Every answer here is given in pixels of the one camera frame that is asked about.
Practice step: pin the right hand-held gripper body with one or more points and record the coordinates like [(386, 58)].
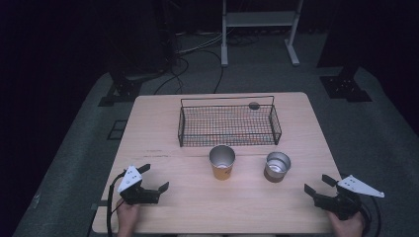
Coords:
[(342, 204)]

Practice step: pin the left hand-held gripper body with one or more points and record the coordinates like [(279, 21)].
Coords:
[(138, 195)]

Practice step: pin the orange cup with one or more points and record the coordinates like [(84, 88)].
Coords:
[(222, 173)]

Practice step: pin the person's right hand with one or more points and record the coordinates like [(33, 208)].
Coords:
[(349, 227)]

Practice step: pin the person's left hand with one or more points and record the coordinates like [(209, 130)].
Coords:
[(127, 217)]

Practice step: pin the black stand base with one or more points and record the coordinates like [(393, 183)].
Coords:
[(122, 94), (346, 87)]

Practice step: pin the small dark round object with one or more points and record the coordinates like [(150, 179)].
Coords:
[(254, 105)]

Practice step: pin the white metal stand frame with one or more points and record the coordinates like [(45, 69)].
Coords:
[(260, 18)]

